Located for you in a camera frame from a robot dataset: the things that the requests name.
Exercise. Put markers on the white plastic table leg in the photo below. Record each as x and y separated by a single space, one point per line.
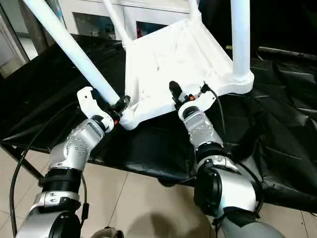
74 49
240 39
116 22
194 7

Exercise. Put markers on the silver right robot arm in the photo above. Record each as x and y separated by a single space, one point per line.
218 178

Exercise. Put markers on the black mat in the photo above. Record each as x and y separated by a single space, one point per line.
49 84

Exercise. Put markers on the white cabinet with glass doors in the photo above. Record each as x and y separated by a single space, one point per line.
158 12

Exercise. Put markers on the grey curtain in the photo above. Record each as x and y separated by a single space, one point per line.
34 25

